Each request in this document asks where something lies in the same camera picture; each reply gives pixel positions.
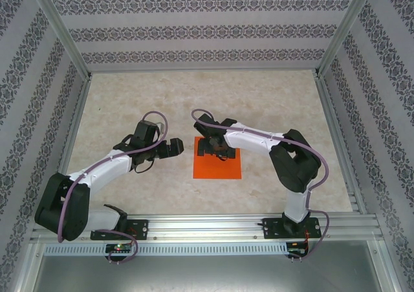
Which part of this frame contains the orange cloth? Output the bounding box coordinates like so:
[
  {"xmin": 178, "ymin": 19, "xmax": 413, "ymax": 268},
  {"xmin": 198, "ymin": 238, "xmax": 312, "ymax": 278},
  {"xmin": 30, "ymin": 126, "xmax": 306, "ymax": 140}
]
[{"xmin": 192, "ymin": 136, "xmax": 243, "ymax": 180}]

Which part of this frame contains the grey sheet metal panel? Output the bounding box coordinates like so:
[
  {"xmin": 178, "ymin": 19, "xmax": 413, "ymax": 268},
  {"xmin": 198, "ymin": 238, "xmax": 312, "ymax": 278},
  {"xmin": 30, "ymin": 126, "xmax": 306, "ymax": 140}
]
[{"xmin": 12, "ymin": 240, "xmax": 405, "ymax": 292}]

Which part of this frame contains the small circuit board green light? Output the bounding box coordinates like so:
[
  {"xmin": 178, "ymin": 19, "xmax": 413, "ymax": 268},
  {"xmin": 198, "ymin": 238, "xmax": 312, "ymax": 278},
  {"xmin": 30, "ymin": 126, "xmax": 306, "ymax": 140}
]
[{"xmin": 105, "ymin": 243, "xmax": 134, "ymax": 254}]

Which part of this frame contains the small circuit board with pins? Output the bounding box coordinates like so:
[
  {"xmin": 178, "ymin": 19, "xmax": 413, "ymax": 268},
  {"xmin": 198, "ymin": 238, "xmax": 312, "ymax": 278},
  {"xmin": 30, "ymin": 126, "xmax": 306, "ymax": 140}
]
[{"xmin": 287, "ymin": 241, "xmax": 310, "ymax": 257}]

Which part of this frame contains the long aluminium mounting rail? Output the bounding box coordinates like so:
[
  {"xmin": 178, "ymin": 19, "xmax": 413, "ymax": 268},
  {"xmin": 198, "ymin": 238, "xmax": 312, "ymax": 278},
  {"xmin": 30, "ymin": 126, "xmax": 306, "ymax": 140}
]
[{"xmin": 30, "ymin": 212, "xmax": 384, "ymax": 241}]

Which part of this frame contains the aluminium side rail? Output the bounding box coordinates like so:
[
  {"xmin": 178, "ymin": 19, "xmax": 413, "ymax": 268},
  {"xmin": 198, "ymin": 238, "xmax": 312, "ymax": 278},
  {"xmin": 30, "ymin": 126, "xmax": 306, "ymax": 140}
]
[
  {"xmin": 43, "ymin": 76, "xmax": 93, "ymax": 218},
  {"xmin": 315, "ymin": 74, "xmax": 369, "ymax": 214}
]

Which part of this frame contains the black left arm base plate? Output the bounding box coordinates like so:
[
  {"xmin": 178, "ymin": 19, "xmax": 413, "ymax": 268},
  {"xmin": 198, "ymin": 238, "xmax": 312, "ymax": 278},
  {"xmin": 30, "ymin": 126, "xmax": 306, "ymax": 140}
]
[{"xmin": 90, "ymin": 219, "xmax": 149, "ymax": 241}]

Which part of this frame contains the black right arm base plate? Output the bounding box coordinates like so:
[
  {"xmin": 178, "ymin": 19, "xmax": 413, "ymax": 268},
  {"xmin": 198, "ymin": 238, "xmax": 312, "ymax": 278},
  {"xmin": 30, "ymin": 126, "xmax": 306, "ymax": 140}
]
[{"xmin": 263, "ymin": 217, "xmax": 321, "ymax": 240}]

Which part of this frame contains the slotted grey cable duct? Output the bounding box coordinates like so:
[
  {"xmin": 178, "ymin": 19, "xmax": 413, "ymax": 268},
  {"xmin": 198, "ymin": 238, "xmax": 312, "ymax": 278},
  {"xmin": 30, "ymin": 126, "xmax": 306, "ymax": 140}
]
[{"xmin": 43, "ymin": 242, "xmax": 289, "ymax": 256}]

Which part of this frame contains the aluminium frame post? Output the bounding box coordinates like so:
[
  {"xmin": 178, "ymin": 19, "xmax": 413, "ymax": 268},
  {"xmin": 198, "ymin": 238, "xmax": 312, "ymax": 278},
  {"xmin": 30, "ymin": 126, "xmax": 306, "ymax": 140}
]
[
  {"xmin": 25, "ymin": 0, "xmax": 93, "ymax": 79},
  {"xmin": 312, "ymin": 0, "xmax": 379, "ymax": 78}
]

